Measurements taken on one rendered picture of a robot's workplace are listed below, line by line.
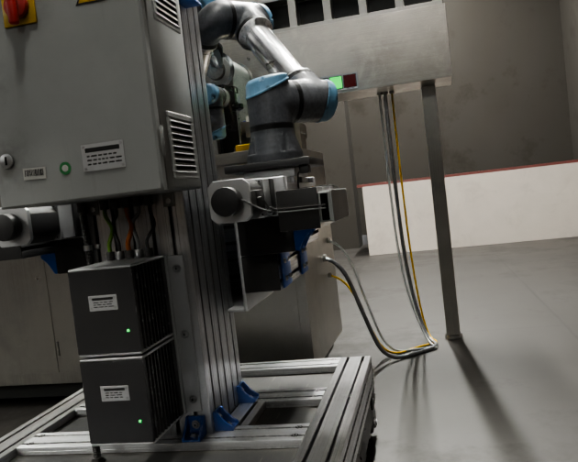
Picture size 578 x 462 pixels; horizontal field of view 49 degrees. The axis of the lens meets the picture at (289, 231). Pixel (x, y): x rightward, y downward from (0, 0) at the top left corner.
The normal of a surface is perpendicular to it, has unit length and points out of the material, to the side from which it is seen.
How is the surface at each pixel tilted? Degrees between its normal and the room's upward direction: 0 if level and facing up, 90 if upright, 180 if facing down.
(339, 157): 90
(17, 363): 90
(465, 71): 90
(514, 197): 90
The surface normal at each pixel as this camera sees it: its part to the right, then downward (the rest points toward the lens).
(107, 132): -0.21, 0.07
